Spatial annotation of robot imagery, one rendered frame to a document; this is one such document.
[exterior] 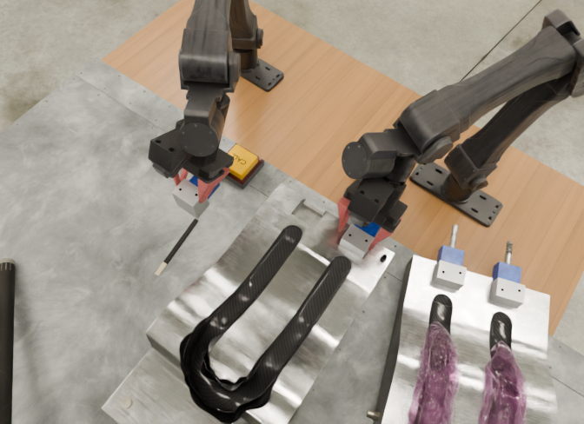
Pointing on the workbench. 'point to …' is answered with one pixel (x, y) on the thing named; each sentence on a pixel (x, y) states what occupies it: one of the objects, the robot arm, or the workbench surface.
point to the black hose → (6, 337)
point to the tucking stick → (175, 248)
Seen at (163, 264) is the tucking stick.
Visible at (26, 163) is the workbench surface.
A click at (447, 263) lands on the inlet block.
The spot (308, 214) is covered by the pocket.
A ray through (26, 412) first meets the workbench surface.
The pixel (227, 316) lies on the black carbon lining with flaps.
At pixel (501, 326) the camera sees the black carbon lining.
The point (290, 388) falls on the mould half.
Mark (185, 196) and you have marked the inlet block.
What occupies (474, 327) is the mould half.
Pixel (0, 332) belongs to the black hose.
